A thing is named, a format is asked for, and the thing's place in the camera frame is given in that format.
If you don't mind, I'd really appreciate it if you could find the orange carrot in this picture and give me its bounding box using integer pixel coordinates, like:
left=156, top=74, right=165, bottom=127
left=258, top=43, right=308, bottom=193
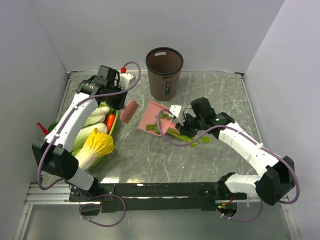
left=105, top=114, right=116, bottom=133

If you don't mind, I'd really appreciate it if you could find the green scrap near basket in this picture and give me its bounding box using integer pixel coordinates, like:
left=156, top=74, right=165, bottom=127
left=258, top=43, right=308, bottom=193
left=146, top=124, right=161, bottom=135

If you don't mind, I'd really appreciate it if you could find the pink dustpan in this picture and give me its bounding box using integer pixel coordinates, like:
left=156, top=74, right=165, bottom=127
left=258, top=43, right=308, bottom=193
left=138, top=101, right=177, bottom=136

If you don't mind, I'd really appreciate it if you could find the white green bok choy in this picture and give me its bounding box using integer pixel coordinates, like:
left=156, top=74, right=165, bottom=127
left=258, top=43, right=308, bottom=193
left=71, top=122, right=108, bottom=152

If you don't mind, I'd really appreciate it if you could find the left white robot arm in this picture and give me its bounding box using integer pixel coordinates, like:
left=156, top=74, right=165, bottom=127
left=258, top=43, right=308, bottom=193
left=31, top=65, right=135, bottom=201

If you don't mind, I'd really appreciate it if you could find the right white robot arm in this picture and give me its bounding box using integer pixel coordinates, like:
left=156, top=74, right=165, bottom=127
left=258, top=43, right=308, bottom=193
left=169, top=97, right=296, bottom=206

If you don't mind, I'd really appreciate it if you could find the celery stalk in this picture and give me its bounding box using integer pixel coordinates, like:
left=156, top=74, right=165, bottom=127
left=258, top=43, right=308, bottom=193
left=166, top=128, right=211, bottom=147

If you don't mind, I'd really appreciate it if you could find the red chili pepper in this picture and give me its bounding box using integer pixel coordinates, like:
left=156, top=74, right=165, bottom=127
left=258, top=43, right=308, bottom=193
left=37, top=122, right=50, bottom=135

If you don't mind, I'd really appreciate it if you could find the brown trash bin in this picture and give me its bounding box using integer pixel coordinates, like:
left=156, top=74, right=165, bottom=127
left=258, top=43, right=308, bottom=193
left=145, top=47, right=184, bottom=101

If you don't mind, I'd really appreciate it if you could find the aluminium frame rail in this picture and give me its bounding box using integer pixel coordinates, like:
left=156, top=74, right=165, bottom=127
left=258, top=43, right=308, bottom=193
left=23, top=182, right=289, bottom=206

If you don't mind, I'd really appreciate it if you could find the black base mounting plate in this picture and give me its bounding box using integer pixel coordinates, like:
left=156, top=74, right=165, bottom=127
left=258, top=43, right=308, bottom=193
left=69, top=182, right=247, bottom=213

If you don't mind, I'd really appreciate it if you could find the green scrap near celery root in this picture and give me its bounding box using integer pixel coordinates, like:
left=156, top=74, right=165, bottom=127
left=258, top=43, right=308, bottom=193
left=156, top=112, right=171, bottom=120

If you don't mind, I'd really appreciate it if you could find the green leafy lettuce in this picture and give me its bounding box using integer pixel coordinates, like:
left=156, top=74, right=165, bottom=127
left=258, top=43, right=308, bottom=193
left=47, top=122, right=58, bottom=133

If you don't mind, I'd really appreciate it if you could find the yellow napa cabbage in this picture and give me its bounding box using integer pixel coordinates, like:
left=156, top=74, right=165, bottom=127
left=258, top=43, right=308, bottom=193
left=75, top=129, right=115, bottom=171

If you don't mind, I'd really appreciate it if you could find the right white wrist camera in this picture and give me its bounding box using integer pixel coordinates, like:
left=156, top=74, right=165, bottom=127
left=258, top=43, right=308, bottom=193
left=168, top=105, right=184, bottom=123

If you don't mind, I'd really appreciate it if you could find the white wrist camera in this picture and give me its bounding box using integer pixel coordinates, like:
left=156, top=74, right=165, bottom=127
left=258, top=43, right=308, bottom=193
left=118, top=72, right=136, bottom=90
left=168, top=105, right=184, bottom=123

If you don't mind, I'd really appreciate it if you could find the green vegetable basket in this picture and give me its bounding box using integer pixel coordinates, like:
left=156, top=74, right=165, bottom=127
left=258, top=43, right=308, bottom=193
left=49, top=102, right=120, bottom=166

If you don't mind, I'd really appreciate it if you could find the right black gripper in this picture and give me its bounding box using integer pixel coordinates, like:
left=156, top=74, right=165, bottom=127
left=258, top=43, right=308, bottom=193
left=175, top=112, right=205, bottom=139

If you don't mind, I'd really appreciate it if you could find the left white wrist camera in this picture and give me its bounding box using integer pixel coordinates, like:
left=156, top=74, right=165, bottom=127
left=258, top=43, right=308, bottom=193
left=118, top=72, right=136, bottom=90

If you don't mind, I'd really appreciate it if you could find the pink hand brush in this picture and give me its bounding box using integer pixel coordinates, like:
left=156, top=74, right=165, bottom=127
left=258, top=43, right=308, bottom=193
left=119, top=100, right=140, bottom=124

